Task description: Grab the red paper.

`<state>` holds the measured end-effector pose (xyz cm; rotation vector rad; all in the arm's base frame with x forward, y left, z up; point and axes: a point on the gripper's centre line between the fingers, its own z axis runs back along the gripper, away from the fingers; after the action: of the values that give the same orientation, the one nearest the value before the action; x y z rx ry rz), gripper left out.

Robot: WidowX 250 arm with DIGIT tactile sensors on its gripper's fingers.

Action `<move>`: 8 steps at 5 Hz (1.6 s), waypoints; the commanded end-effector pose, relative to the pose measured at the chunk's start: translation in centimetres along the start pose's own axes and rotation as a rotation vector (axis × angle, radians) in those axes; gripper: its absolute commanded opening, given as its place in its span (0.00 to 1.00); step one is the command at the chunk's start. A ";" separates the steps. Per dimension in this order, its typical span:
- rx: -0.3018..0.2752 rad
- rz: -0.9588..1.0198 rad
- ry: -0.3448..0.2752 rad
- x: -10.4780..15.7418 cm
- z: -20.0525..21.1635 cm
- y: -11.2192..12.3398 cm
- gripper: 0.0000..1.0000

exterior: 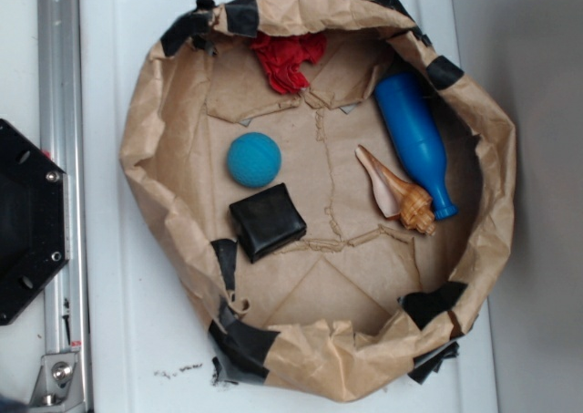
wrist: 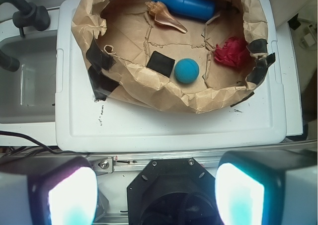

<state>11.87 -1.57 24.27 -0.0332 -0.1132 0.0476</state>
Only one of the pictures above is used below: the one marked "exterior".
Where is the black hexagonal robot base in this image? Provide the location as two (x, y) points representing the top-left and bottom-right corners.
(0, 119), (67, 326)

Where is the crumpled red paper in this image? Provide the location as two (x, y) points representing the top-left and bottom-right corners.
(250, 33), (327, 95)

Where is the black wrapped square block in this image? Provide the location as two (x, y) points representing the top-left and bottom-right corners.
(229, 183), (307, 263)

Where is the brown paper bag container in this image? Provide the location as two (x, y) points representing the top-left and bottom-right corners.
(119, 0), (516, 402)

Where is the teal dimpled ball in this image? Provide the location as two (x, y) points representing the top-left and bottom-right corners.
(227, 132), (281, 188)

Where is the tan conch seashell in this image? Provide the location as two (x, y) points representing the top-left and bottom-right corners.
(355, 145), (436, 235)

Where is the blue plastic bottle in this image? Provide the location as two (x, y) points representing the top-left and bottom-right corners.
(373, 72), (458, 221)

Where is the white plastic tray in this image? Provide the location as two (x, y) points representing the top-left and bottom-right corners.
(80, 0), (498, 412)

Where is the aluminium extrusion rail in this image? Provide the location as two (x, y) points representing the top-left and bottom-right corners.
(37, 0), (93, 412)

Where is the metal corner bracket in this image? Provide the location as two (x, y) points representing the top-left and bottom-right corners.
(28, 352), (87, 412)

